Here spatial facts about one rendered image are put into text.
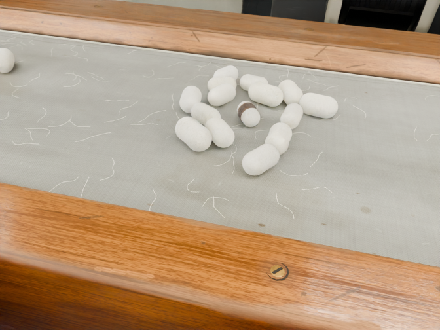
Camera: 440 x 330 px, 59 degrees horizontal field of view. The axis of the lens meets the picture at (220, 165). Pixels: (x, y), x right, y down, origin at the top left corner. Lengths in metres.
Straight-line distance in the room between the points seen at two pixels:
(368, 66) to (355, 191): 0.23
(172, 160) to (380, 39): 0.34
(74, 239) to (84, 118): 0.18
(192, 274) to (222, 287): 0.02
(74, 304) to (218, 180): 0.13
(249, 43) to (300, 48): 0.06
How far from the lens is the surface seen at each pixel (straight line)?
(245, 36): 0.51
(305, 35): 0.53
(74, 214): 0.25
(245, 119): 0.35
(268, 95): 0.39
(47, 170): 0.33
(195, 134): 0.31
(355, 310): 0.21
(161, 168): 0.31
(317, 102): 0.38
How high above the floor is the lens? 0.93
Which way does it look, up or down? 37 degrees down
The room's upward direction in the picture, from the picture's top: 3 degrees clockwise
